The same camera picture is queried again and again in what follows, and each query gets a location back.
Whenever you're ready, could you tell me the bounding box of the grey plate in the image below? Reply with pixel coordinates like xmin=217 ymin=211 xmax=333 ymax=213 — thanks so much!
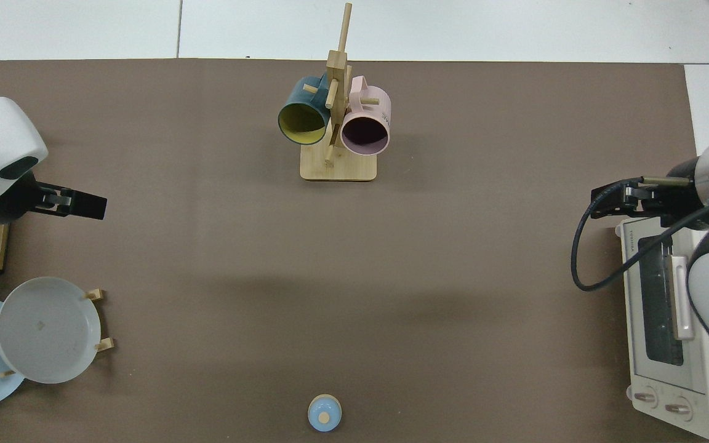
xmin=0 ymin=277 xmax=102 ymax=385

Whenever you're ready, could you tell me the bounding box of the wooden plate rack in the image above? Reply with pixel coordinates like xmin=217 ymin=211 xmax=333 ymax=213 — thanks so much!
xmin=0 ymin=288 xmax=115 ymax=377

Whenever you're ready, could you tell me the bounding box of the pale toaster oven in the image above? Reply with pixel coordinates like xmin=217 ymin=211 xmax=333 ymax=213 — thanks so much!
xmin=614 ymin=217 xmax=709 ymax=441

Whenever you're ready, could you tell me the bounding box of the dark blue cup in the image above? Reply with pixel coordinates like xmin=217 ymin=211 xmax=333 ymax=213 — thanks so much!
xmin=278 ymin=75 xmax=334 ymax=146

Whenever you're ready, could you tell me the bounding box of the wooden cup stand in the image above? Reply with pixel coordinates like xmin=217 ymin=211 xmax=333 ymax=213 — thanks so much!
xmin=300 ymin=2 xmax=378 ymax=182

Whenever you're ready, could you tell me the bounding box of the brown table cloth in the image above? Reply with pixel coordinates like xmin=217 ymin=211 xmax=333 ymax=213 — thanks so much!
xmin=0 ymin=58 xmax=709 ymax=443

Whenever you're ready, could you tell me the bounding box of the pink cup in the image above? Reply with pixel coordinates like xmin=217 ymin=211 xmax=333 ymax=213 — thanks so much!
xmin=340 ymin=76 xmax=391 ymax=156

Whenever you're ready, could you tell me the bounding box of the small blue round thing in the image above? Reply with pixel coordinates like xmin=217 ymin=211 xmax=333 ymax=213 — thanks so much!
xmin=308 ymin=394 xmax=343 ymax=432

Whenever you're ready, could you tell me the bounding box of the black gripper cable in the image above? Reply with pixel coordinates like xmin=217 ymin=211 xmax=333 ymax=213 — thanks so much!
xmin=571 ymin=177 xmax=709 ymax=292

